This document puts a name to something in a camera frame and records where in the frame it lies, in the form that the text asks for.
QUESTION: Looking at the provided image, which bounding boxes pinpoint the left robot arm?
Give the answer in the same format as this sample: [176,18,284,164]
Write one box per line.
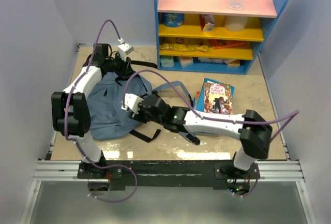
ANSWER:
[51,41,133,178]

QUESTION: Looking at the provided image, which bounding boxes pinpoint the orange book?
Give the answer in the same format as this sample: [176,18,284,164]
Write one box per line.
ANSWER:
[194,91,200,108]

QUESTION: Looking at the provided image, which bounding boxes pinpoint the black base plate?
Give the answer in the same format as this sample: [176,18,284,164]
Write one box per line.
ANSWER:
[77,160,260,193]

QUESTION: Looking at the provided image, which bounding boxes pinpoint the yellow snack bag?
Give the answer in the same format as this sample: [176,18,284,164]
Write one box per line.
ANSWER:
[160,37,208,52]

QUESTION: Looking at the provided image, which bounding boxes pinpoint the blue shelf unit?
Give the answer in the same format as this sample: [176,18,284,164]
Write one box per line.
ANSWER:
[154,0,288,74]

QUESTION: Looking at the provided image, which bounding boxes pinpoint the purple cable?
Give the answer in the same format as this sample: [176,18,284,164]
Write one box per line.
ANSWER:
[124,69,300,198]
[63,20,138,203]

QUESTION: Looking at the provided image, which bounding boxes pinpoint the blue student backpack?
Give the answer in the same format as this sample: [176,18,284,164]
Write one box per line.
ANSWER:
[87,73,200,145]

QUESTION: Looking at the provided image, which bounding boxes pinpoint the red snack packet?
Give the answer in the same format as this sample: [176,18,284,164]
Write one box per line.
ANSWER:
[210,39,246,50]

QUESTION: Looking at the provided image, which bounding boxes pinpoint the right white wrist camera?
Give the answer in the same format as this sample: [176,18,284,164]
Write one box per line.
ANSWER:
[121,93,143,114]

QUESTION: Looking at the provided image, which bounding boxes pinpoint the teal book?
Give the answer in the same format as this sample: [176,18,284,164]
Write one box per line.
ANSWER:
[195,78,235,112]

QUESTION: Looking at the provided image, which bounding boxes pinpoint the yellow sponge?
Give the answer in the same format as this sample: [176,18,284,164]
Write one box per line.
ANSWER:
[227,60,240,68]

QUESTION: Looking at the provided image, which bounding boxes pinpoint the aluminium rail frame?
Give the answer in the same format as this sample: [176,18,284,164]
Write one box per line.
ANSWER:
[19,43,317,224]

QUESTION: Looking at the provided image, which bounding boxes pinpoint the pink cover book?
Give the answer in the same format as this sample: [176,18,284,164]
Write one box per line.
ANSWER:
[203,81,233,115]

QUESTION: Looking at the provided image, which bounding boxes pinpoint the teal tissue pack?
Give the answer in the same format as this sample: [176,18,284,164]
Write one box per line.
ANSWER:
[160,55,174,68]

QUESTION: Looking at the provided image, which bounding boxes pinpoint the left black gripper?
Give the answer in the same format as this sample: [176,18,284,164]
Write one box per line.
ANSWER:
[105,52,135,79]

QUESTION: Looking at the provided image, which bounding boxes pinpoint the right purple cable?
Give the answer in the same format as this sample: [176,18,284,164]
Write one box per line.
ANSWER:
[124,69,300,198]

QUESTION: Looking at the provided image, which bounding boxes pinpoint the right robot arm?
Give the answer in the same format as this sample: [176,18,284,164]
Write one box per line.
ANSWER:
[124,94,273,179]

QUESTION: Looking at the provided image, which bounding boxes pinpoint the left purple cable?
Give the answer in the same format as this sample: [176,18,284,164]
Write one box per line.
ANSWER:
[63,20,138,203]

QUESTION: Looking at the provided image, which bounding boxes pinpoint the blue round tin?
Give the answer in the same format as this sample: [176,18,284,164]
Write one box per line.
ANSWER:
[161,13,185,27]

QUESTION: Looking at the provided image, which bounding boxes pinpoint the white tissue pack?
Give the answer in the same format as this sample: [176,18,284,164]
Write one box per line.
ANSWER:
[177,56,194,68]

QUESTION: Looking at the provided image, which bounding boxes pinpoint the white round container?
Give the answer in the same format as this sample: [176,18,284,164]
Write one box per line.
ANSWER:
[223,16,249,32]

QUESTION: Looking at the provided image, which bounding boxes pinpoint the red white carton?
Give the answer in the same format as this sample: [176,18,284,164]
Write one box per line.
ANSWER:
[199,14,215,32]

